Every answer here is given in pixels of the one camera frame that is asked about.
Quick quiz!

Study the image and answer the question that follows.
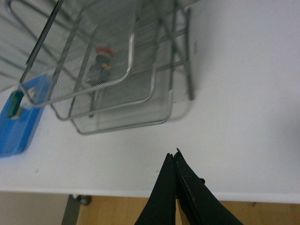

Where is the green terminal block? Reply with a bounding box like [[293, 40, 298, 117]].
[[7, 90, 24, 118]]

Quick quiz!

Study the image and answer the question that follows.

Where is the red emergency stop button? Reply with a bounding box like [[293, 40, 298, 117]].
[[87, 46, 114, 86]]

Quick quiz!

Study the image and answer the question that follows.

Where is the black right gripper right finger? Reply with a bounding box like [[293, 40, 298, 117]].
[[174, 150, 242, 225]]

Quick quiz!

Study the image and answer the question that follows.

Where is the white circuit breaker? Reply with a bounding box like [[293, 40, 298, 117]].
[[27, 87, 39, 101]]

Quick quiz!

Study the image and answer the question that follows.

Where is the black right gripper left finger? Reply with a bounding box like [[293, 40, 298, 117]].
[[135, 153, 176, 225]]

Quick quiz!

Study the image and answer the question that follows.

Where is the grey table leg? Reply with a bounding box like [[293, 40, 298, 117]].
[[61, 195, 81, 225]]

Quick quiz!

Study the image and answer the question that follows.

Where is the caster wheel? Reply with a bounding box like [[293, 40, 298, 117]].
[[75, 195, 92, 206]]

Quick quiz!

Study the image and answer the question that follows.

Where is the silver mesh three-tier rack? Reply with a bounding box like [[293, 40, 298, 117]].
[[3, 0, 195, 135]]

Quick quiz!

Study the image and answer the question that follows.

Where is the blue plastic tray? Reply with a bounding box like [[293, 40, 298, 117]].
[[0, 88, 44, 158]]

